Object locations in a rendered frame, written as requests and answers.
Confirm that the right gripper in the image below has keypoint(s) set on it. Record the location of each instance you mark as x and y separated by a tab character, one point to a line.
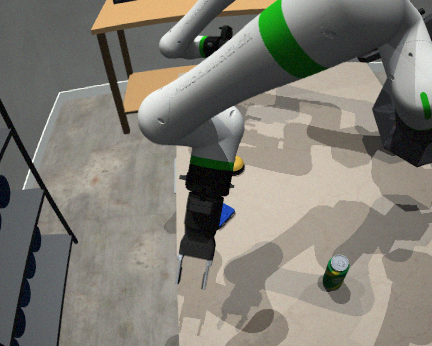
215	42

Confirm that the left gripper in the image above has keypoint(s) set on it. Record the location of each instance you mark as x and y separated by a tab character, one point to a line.
200	229

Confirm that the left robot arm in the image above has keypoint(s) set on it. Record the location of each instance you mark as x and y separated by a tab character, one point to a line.
288	41

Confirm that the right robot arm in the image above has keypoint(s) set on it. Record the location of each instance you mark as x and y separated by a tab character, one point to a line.
174	44

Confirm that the green drink can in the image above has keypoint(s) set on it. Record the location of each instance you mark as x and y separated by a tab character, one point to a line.
335	272

